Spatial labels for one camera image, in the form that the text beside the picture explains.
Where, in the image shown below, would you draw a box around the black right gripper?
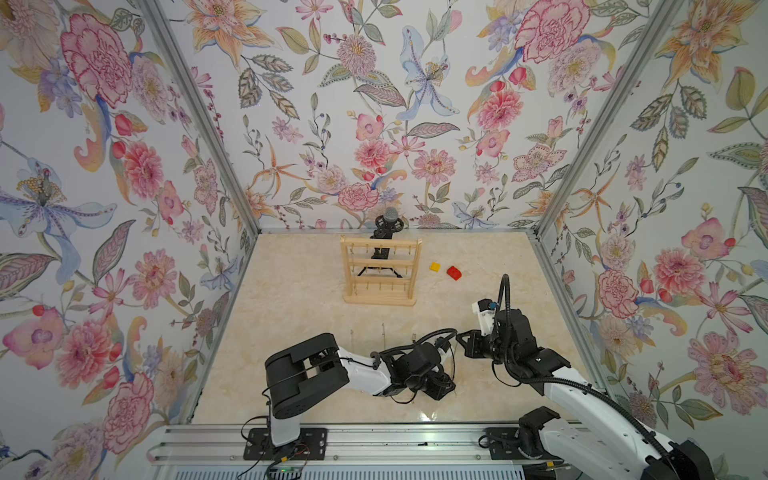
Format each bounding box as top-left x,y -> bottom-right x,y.
455,328 -> 517,367

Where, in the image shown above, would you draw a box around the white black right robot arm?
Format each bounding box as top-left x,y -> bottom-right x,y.
459,275 -> 715,479

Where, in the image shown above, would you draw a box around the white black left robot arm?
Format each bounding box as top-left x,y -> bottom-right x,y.
264,328 -> 458,447

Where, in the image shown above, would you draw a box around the wooden jewelry display stand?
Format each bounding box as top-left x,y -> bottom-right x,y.
340,236 -> 423,307

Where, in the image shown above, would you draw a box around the red toy brick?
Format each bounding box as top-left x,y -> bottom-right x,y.
446,266 -> 462,281

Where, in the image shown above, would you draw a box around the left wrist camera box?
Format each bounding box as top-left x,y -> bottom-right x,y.
433,337 -> 452,356

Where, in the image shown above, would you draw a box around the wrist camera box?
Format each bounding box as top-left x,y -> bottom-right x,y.
433,337 -> 452,356
472,299 -> 498,336

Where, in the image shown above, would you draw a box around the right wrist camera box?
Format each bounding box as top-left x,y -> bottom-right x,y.
472,299 -> 498,336

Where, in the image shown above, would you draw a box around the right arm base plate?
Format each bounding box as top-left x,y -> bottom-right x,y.
478,427 -> 543,460

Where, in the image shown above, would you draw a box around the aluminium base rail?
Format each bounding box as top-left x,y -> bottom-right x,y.
143,421 -> 661,480

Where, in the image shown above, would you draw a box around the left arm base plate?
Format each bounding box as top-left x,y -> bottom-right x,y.
243,427 -> 328,463

